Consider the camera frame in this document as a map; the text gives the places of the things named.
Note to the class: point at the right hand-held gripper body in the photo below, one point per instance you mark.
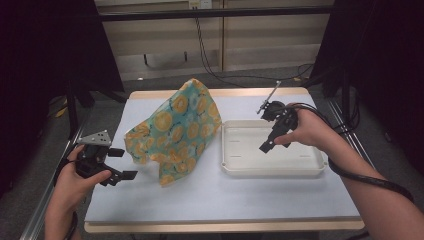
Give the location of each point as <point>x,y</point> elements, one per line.
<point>285,118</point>

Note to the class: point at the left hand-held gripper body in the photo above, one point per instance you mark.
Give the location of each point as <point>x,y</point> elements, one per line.
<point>95,160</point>

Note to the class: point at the white plastic tray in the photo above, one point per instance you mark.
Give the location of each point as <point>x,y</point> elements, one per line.
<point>246,160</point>

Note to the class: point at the orange-print teal shopping bag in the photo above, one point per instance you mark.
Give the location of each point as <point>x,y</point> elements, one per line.
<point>180,133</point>

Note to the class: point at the person's right hand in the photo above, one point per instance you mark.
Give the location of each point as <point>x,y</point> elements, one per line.
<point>310,131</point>

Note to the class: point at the person's left hand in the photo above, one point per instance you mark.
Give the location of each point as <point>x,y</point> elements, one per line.
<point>70,190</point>

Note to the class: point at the yellow floor tape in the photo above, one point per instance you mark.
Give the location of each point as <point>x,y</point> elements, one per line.
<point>61,112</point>

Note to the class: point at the wooden table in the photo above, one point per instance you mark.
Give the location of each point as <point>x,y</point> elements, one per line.
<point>200,227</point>

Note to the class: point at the black curtain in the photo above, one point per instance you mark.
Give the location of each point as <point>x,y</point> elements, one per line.
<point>383,50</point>
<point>40,50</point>

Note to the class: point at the black horizontal bar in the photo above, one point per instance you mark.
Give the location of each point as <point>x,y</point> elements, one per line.
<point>200,14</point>

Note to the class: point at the metal floor rail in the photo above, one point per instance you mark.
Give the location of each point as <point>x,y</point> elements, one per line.
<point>360,148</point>
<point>35,223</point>

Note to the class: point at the white wall socket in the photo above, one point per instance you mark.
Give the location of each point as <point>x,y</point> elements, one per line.
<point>200,4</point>

